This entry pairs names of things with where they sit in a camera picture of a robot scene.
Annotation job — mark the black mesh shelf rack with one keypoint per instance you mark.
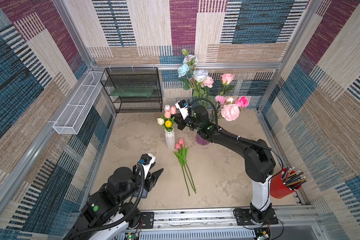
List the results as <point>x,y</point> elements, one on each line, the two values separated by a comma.
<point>134,77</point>

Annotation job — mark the blue grey small device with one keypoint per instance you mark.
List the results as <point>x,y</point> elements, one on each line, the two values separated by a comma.
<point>144,194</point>

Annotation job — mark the aluminium front rail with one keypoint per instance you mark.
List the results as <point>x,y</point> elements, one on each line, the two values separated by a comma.
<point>294,222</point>

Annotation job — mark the rose bouquet with leaves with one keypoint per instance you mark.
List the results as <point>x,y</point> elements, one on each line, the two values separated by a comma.
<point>210,92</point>

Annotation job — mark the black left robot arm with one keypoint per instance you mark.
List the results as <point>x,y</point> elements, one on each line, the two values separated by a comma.
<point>113,207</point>

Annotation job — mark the white ribbed vase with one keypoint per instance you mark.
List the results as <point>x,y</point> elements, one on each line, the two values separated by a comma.
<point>170,139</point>

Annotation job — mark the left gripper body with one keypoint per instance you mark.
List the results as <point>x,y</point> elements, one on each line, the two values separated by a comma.
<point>148,185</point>

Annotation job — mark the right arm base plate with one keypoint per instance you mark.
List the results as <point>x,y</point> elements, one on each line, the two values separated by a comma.
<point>254,217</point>

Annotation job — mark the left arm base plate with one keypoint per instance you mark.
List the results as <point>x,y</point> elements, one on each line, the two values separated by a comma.
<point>146,220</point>

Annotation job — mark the green pad on shelf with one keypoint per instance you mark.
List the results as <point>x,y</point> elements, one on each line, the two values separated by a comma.
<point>132,92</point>

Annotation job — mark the yellow tulip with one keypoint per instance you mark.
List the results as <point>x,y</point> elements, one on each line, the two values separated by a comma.
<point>168,124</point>

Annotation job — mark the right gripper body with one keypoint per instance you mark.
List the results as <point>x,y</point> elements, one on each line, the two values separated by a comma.
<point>180,122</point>

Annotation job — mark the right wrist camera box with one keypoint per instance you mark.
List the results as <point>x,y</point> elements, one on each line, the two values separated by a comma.
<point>183,107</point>

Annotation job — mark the red pencil cup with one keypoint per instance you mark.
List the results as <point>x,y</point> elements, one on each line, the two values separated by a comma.
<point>286,182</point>

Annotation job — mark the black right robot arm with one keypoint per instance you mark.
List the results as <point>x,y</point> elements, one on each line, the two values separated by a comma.
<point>259,161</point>

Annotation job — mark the pale white tulip back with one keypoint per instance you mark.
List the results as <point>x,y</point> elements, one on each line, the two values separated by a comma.
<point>167,108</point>

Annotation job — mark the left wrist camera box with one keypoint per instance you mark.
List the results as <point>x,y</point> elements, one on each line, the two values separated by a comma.
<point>147,161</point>

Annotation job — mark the purple glass vase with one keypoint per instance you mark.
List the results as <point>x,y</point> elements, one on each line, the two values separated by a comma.
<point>201,141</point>

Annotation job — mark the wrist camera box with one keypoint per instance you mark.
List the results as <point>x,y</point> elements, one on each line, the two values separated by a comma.
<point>147,161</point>
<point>183,107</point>

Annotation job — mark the white mesh wall basket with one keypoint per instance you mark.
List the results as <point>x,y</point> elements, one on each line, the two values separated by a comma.
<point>74,114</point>

